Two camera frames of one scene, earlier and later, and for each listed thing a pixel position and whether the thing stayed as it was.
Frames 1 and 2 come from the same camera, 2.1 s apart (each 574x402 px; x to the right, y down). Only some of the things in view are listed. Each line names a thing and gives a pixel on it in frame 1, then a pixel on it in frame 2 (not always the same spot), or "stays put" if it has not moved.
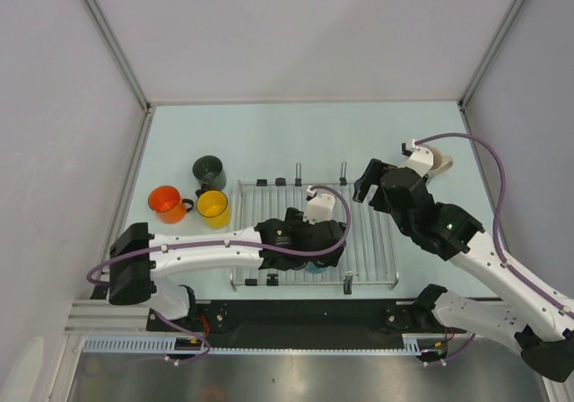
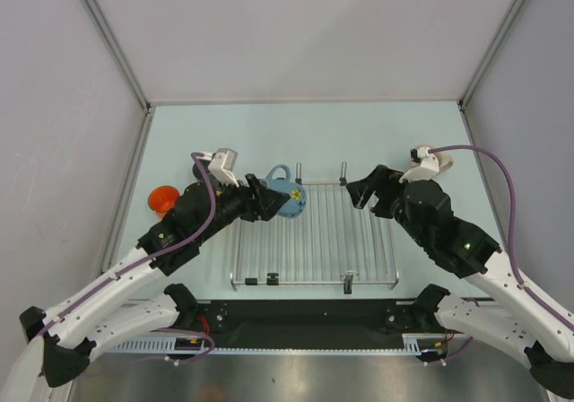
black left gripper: x=295 y=219 → x=258 y=201
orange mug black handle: x=169 y=210 stays put
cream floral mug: x=441 y=163 stays put
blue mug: x=312 y=268 → x=298 y=196
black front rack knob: x=272 y=281 stays put
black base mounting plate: x=300 y=323 stays put
